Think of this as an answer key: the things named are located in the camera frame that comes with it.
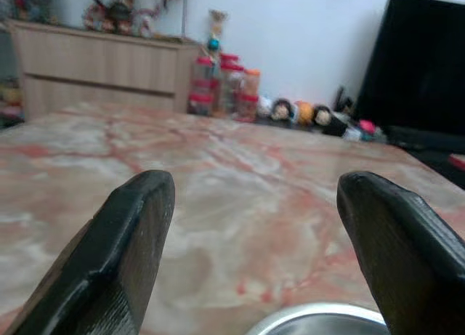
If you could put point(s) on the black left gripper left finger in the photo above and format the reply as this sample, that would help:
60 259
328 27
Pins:
120 258

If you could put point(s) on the black television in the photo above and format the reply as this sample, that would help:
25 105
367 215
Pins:
417 66

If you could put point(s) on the clear jar orange lid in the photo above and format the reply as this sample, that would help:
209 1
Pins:
251 86

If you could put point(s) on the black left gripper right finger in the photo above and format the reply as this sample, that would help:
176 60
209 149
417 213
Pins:
410 262

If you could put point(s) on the stainless steel bowl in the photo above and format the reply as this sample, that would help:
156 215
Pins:
309 322

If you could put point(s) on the blue ball ornament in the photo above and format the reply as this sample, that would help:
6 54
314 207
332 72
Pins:
214 44

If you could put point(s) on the tall clear jar red lid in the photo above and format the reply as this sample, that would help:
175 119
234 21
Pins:
230 84

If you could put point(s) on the black-haired doll head figurine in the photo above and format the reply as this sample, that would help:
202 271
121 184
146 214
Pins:
281 109
321 115

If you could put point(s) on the small white box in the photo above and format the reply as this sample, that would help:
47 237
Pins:
350 132

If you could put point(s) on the white round figurine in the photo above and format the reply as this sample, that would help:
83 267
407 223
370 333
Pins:
265 105

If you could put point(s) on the colourful festive ornament cluster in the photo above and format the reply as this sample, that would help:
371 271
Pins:
109 17
31 2

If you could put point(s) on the small clear jar red lid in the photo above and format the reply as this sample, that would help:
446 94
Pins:
247 109
201 100
203 68

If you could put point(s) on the light wooden cabinet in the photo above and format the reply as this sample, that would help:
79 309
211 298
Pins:
101 66

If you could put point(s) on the orange round figurine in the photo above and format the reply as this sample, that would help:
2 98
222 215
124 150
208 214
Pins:
304 112

